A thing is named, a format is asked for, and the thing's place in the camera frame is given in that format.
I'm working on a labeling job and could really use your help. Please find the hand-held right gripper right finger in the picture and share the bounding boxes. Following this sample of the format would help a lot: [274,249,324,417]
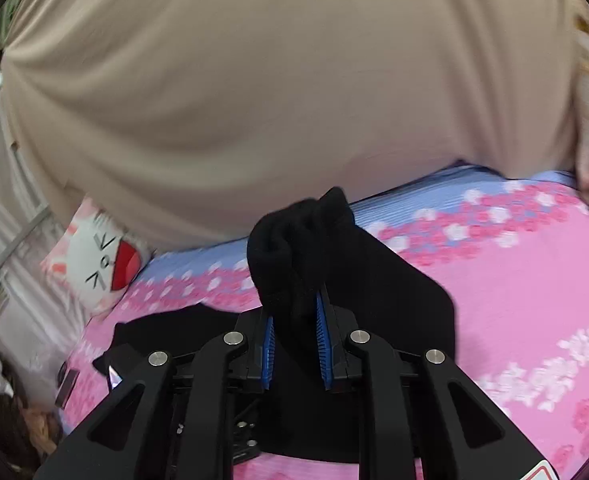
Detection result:
[314,290,550,480]

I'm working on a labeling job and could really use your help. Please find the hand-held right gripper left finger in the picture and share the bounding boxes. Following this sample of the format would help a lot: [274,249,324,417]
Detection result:
[34,310,278,480]

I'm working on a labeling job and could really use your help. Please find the black pants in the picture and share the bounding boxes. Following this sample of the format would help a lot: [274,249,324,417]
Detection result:
[93,186,457,466]

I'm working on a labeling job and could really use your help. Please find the pink floral bed sheet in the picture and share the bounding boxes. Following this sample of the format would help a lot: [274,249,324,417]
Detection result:
[62,162,589,480]

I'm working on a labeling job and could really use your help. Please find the cartoon cat face pillow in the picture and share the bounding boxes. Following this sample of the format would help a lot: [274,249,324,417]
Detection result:
[42,197,158,318]

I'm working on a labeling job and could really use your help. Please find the beige padded headboard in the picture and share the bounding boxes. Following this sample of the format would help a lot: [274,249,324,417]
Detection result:
[0,0,582,253]

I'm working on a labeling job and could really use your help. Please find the silvery white curtain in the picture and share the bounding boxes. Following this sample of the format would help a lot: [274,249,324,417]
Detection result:
[0,80,90,411]

